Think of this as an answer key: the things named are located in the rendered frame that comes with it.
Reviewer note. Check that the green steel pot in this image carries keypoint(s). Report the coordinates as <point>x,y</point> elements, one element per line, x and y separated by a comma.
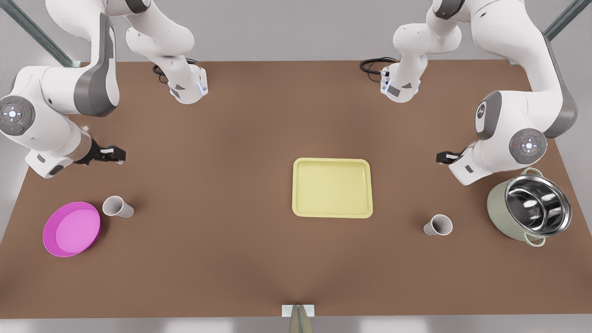
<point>529,208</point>

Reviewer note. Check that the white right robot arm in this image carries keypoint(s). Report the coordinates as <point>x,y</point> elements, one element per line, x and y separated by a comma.
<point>55,88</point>

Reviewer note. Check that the silver frame post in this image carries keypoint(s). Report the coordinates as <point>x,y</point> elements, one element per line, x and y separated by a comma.
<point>562,18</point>
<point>39,32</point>
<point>299,318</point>

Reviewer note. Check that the pale yellow tray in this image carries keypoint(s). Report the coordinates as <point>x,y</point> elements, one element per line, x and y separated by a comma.
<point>332,188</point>

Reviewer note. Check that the white cup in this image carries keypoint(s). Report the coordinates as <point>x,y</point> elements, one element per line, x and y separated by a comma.
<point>118,207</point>
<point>437,225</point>

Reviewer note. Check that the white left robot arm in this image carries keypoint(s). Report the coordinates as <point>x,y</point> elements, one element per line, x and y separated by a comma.
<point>522,106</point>

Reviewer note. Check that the magenta round plate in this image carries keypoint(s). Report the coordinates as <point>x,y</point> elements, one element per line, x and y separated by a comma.
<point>72,229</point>

